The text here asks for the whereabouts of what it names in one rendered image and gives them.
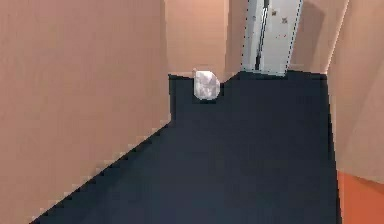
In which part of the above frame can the white round bin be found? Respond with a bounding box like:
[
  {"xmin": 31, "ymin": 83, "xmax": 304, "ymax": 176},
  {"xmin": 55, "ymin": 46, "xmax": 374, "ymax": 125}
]
[{"xmin": 192, "ymin": 68, "xmax": 222, "ymax": 102}]

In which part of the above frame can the black fridge handle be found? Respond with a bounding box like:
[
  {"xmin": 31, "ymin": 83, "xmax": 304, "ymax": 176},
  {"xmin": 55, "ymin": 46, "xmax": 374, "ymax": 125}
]
[{"xmin": 255, "ymin": 0, "xmax": 270, "ymax": 68}]

